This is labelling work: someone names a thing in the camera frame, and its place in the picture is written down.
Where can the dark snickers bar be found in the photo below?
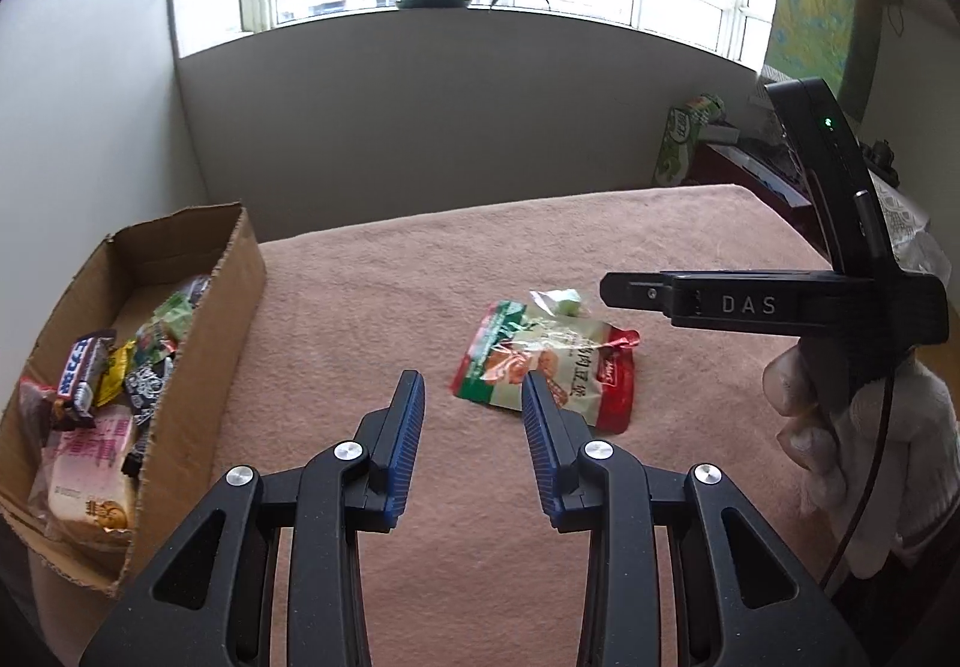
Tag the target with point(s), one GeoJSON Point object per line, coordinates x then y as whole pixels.
{"type": "Point", "coordinates": [135, 456]}

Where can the green tissue box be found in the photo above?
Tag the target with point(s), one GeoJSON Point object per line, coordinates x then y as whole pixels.
{"type": "Point", "coordinates": [681, 133]}

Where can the yellow snack packet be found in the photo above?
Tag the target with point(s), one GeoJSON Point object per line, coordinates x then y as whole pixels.
{"type": "Point", "coordinates": [114, 373]}

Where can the white gloved right hand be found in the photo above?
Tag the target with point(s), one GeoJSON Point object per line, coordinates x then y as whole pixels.
{"type": "Point", "coordinates": [916, 489]}

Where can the bagged sliced bread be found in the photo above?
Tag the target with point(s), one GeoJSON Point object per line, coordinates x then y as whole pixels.
{"type": "Point", "coordinates": [81, 493]}

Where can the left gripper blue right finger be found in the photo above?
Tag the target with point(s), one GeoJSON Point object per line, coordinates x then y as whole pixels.
{"type": "Point", "coordinates": [741, 596]}

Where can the red green snack pouch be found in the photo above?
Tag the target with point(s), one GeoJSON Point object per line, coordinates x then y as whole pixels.
{"type": "Point", "coordinates": [589, 366]}

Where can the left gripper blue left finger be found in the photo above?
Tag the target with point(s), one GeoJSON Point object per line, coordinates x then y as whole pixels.
{"type": "Point", "coordinates": [206, 597]}

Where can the white lace cloth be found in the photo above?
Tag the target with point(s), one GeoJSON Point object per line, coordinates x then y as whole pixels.
{"type": "Point", "coordinates": [915, 249]}

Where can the white cabinet panel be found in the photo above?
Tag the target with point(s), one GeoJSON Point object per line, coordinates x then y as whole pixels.
{"type": "Point", "coordinates": [94, 138]}

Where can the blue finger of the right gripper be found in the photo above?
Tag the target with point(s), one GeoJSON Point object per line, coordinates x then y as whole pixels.
{"type": "Point", "coordinates": [649, 291]}

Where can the pale green candy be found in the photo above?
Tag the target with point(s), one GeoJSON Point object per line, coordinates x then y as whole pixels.
{"type": "Point", "coordinates": [563, 303]}

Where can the dark wooden side cabinet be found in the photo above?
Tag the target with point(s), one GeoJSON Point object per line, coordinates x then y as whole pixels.
{"type": "Point", "coordinates": [714, 163]}

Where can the open cardboard box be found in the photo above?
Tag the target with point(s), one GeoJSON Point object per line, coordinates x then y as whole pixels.
{"type": "Point", "coordinates": [211, 254]}

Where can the black white candy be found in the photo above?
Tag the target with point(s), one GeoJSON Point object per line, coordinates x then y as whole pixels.
{"type": "Point", "coordinates": [144, 387]}

